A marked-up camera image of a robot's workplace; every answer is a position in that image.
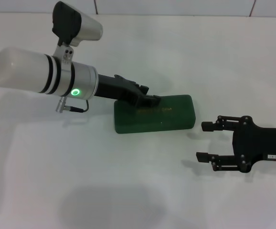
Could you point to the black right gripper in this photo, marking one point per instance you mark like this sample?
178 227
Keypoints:
259 143

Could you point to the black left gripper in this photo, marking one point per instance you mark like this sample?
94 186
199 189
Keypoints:
114 88

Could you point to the green glasses case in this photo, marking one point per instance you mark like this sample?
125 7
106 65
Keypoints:
152 119

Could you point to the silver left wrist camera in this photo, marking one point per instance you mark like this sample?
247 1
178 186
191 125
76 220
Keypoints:
85 28

